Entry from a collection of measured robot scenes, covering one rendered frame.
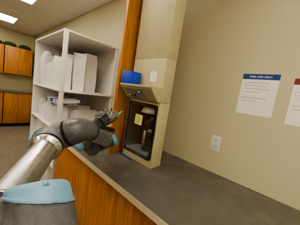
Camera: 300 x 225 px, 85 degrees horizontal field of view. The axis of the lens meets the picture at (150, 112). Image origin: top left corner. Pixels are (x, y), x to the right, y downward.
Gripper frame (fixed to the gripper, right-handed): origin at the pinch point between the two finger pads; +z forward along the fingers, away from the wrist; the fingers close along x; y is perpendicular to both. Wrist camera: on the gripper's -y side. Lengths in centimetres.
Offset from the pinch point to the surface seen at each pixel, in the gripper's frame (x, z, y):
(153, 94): -23.2, 16.9, 3.4
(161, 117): -23.6, 14.7, -14.8
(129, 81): -1.4, 19.3, 10.7
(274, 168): -88, 28, -57
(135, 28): 13, 57, 33
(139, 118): -7.3, 7.7, -14.4
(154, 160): -23.5, -7.9, -37.1
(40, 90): 200, -1, -5
